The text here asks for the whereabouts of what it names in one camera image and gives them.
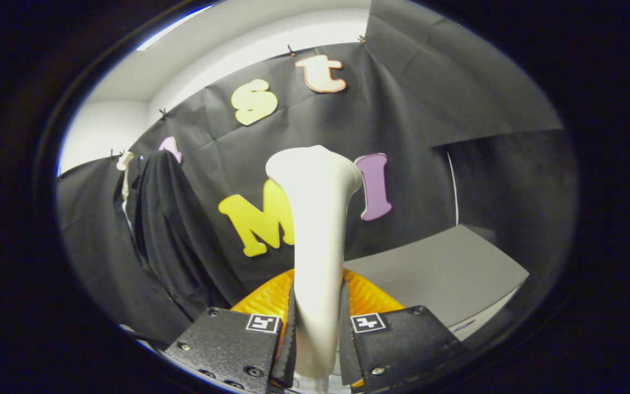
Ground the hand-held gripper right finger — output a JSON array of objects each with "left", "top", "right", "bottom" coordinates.
[{"left": 340, "top": 268, "right": 466, "bottom": 390}]

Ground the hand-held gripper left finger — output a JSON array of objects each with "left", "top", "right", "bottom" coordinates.
[{"left": 163, "top": 268, "right": 297, "bottom": 394}]

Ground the black blazer jacket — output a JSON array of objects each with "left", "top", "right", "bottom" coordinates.
[{"left": 113, "top": 150, "right": 244, "bottom": 323}]

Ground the white garment steamer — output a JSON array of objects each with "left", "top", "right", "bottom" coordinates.
[{"left": 266, "top": 145, "right": 364, "bottom": 394}]

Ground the grey cabinet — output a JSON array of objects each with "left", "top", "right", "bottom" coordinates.
[{"left": 342, "top": 224, "right": 530, "bottom": 334}]

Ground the black backdrop cloth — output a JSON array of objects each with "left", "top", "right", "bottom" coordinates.
[{"left": 55, "top": 0, "right": 578, "bottom": 351}]

